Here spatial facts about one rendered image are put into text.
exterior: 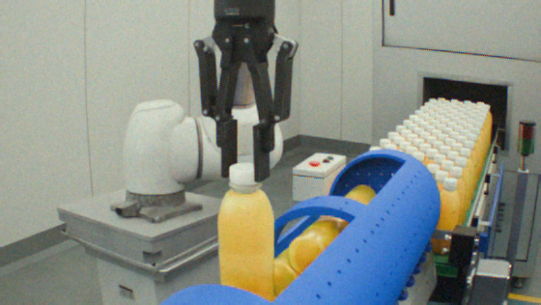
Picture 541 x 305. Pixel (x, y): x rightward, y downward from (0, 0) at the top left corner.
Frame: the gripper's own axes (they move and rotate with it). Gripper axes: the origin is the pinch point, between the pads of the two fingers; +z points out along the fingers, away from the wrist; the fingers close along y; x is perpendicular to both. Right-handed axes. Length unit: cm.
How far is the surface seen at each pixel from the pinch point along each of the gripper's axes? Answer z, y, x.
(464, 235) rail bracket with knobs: 40, 22, 83
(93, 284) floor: 139, -190, 164
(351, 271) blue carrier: 20.3, 10.7, 12.8
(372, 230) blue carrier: 19.3, 9.5, 28.0
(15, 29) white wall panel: -13, -254, 173
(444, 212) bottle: 37, 14, 91
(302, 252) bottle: 22.5, -0.7, 21.6
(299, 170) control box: 30, -31, 93
